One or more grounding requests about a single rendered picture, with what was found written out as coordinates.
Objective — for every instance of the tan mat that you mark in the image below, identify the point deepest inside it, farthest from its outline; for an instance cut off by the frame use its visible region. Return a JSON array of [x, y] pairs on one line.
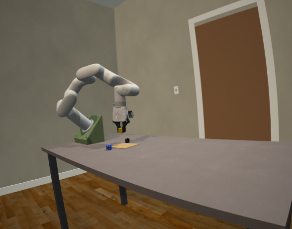
[[124, 145]]

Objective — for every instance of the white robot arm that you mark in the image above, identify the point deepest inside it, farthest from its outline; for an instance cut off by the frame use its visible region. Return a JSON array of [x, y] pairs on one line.
[[87, 75]]

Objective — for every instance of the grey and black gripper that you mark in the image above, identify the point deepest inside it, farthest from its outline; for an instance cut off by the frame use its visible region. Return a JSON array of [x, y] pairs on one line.
[[120, 114]]

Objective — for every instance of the blue die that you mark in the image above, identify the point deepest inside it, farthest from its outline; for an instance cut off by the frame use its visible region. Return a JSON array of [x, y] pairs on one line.
[[108, 147]]

